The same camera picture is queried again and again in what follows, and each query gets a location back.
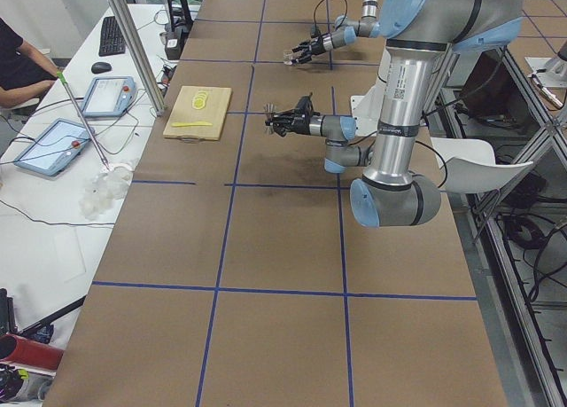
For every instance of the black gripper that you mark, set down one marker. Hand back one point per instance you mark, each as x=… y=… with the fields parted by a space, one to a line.
x=300 y=123
x=320 y=43

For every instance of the clear glass beaker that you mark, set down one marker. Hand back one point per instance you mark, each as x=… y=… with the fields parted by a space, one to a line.
x=288 y=57

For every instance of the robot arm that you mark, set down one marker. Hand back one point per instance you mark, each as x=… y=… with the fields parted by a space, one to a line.
x=345 y=32
x=416 y=33

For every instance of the bamboo cutting board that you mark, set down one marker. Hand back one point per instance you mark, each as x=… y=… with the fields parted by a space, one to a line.
x=215 y=110

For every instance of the yellow plastic knife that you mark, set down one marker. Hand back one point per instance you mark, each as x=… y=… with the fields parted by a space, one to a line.
x=191 y=124

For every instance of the far teach pendant tablet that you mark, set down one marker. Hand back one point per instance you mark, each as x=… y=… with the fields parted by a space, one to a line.
x=108 y=97

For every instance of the teach pendant tablet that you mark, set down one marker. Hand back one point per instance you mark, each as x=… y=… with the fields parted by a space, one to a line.
x=54 y=149
x=108 y=97

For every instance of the black keyboard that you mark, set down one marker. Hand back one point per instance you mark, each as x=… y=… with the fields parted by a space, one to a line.
x=112 y=41

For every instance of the crumpled white tissue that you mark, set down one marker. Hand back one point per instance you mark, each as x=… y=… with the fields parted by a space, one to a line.
x=103 y=190

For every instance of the black computer mouse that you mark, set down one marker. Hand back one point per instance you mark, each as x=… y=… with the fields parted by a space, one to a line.
x=100 y=67

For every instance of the white plastic chair shell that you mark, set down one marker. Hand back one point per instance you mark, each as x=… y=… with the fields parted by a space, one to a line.
x=472 y=167

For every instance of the near teach pendant tablet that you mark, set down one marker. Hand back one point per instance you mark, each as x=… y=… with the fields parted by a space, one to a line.
x=54 y=149

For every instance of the seated man black shirt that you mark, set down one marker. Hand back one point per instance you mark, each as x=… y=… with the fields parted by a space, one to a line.
x=25 y=72

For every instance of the red cylinder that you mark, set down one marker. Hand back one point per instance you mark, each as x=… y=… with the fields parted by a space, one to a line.
x=22 y=351

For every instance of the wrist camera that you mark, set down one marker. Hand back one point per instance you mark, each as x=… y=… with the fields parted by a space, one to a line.
x=305 y=105

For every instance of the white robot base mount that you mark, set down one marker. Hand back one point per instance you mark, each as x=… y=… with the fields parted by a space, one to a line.
x=366 y=109

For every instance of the aluminium frame post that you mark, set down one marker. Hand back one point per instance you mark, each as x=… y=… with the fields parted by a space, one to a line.
x=133 y=41

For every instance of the green handled reacher grabber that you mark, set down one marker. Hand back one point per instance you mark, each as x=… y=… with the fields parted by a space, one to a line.
x=107 y=168

